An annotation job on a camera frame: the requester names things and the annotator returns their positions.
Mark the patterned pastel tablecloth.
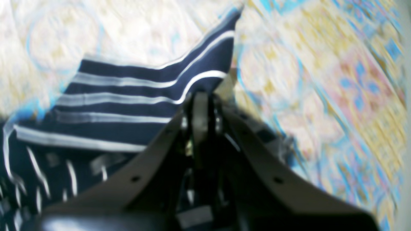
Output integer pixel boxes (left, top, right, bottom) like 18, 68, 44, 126
1, 0, 407, 231

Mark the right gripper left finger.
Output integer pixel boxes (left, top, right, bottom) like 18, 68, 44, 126
32, 92, 209, 231

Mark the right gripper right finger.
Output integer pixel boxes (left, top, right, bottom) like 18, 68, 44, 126
209, 95, 379, 231

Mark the navy white striped T-shirt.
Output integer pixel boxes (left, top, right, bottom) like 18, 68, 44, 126
0, 8, 289, 231

